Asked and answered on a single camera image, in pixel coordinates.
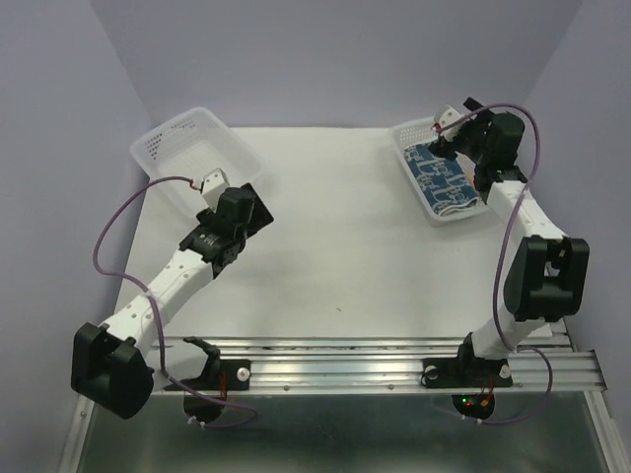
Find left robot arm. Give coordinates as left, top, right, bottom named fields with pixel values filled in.
left=71, top=170, right=273, bottom=427

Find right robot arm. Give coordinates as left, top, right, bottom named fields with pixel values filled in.
left=430, top=99, right=590, bottom=384

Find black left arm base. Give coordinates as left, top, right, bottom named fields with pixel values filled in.
left=166, top=336, right=251, bottom=391

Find white empty plastic basket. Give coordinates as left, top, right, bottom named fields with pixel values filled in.
left=388, top=111, right=523, bottom=229

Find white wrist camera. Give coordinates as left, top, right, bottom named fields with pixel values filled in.
left=433, top=104, right=463, bottom=134
left=200, top=168, right=230, bottom=211

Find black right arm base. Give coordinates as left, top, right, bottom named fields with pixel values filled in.
left=421, top=358, right=513, bottom=390

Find aluminium mounting rail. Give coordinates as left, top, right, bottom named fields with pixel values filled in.
left=78, top=337, right=607, bottom=398

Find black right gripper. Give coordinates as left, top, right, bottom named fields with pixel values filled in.
left=426, top=99, right=492, bottom=166

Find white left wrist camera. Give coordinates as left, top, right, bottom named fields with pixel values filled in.
left=200, top=168, right=230, bottom=211

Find white basket with towels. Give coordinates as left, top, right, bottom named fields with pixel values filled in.
left=129, top=107, right=264, bottom=186

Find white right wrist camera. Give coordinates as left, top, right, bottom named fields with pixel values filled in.
left=433, top=104, right=463, bottom=134

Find small patterned towels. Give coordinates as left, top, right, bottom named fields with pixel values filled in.
left=403, top=144, right=482, bottom=220

